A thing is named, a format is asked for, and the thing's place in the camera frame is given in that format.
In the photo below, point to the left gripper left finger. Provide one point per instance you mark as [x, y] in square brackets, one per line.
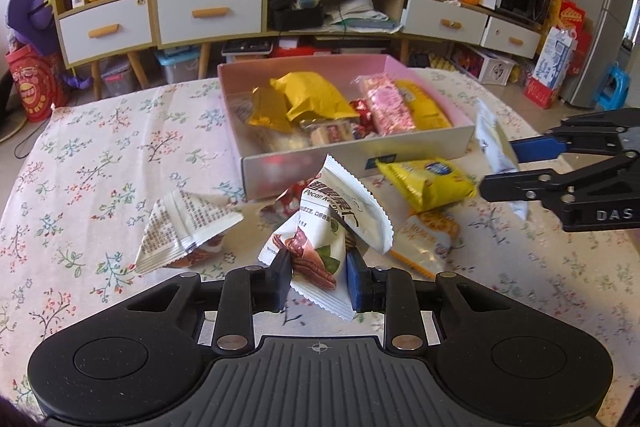
[245, 292]

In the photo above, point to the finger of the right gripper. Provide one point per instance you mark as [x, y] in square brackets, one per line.
[603, 133]
[532, 184]

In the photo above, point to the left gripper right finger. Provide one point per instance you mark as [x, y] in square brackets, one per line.
[395, 294]

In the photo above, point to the white orange snack packet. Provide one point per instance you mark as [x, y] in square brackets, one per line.
[424, 241]

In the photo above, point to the white text snack packet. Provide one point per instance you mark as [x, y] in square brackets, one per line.
[185, 229]

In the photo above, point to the white pecan snack packet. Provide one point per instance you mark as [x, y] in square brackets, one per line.
[335, 212]

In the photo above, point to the red small snack packet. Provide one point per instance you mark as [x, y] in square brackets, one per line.
[285, 206]

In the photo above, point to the yellow blue-label snack packet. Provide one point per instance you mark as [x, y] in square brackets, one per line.
[429, 183]

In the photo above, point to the clear biscuit bar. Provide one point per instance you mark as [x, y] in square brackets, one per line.
[275, 141]

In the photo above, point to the yellow cake snack packet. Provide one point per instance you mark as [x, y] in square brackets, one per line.
[425, 112]

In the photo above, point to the red white candy packet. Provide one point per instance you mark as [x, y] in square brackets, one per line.
[365, 125]

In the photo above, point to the orange brown snack packet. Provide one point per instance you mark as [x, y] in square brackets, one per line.
[328, 133]

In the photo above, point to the pink nougat snack packet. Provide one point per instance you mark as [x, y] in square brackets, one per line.
[387, 107]

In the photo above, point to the gold yellow snack packet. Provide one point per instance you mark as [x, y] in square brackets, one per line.
[269, 109]

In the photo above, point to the large yellow snack bag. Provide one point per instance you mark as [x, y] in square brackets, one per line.
[309, 93]

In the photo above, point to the blue plastic stool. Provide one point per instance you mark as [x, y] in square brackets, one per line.
[613, 92]

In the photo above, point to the blue white milk carton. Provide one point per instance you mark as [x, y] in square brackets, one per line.
[551, 68]

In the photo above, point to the pink cardboard box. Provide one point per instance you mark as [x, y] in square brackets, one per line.
[265, 174]

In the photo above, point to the floral tablecloth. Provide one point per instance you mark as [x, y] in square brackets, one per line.
[74, 214]

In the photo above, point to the blue lid plastic bin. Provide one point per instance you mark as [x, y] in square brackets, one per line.
[179, 64]

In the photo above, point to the red cardboard box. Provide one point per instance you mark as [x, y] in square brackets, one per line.
[279, 52]

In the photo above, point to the black storage bag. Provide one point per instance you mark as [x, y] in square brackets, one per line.
[294, 15]

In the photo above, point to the red patterned gift bag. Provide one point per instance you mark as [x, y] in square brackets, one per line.
[38, 81]

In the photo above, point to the wooden white drawer cabinet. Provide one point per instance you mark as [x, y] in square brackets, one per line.
[95, 31]

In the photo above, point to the purple plush toy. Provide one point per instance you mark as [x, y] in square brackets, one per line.
[32, 34]

